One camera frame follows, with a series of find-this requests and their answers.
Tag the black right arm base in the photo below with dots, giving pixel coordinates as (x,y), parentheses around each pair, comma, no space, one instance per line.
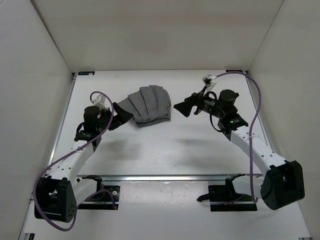
(233,196)

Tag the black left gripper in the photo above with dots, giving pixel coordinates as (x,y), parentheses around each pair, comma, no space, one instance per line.
(122,117)

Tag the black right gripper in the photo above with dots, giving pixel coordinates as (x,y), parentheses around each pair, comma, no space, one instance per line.
(185,108)

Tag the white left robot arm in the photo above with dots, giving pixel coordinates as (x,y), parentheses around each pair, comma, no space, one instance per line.
(59,190)

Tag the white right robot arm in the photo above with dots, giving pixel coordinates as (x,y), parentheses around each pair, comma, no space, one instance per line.
(272,178)

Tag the aluminium table edge rail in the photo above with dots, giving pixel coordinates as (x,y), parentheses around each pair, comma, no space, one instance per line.
(179,149)

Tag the blue label left corner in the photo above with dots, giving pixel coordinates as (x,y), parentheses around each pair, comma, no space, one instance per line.
(86,73)

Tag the grey pleated skirt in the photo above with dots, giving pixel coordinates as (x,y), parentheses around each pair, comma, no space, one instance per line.
(150,105)

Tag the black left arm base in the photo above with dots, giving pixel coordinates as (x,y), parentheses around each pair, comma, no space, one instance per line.
(93,193)

